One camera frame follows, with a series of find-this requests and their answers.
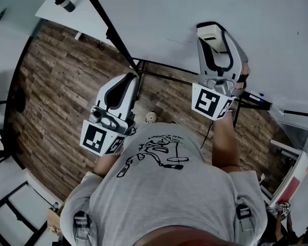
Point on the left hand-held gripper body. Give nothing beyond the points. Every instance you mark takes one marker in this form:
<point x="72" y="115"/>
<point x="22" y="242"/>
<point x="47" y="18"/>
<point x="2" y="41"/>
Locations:
<point x="93" y="136"/>

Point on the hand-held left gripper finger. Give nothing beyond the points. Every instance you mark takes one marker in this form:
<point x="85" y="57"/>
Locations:
<point x="102" y="93"/>
<point x="130" y="96"/>

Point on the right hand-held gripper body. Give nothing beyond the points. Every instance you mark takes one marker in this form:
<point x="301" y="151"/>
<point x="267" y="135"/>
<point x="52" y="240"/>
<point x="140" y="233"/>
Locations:
<point x="205" y="101"/>

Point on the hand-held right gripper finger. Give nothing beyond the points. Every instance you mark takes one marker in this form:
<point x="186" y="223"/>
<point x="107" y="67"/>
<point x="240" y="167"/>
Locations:
<point x="237" y="55"/>
<point x="204" y="63"/>

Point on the black framed whiteboard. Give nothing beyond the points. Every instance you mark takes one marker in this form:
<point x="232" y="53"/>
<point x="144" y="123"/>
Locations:
<point x="169" y="9"/>

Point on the person's left forearm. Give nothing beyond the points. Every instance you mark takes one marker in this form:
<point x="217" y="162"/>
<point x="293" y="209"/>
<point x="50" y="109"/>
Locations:
<point x="105" y="165"/>

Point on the person's right forearm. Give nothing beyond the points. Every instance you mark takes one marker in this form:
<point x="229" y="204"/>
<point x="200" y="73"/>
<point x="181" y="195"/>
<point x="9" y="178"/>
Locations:
<point x="224" y="142"/>

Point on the person's right hand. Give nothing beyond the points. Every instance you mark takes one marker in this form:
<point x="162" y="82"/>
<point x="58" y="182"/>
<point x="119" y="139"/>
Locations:
<point x="243" y="74"/>

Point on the person's left shoe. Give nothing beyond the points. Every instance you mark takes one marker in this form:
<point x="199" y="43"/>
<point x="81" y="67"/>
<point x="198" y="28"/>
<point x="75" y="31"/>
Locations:
<point x="151" y="117"/>

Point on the blue capped marker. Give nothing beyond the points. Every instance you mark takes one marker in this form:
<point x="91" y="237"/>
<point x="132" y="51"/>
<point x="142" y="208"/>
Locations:
<point x="255" y="98"/>

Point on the grey marker tray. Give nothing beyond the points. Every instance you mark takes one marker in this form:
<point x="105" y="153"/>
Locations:
<point x="274" y="110"/>

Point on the white office desk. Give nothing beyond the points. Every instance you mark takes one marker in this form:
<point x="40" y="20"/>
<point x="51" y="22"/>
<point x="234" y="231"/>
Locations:
<point x="72" y="22"/>

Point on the brown cardboard box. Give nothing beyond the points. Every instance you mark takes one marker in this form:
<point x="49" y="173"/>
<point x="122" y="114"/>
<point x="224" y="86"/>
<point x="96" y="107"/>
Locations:
<point x="53" y="219"/>

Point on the black travel tumbler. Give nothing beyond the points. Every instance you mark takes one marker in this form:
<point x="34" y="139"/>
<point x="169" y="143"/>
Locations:
<point x="65" y="2"/>

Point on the black framed glass panel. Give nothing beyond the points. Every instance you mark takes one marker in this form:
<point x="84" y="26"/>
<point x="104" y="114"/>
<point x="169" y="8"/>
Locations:
<point x="15" y="211"/>

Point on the white shelf unit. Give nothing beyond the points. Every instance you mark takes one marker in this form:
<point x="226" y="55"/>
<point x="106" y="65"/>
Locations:
<point x="301" y="163"/>

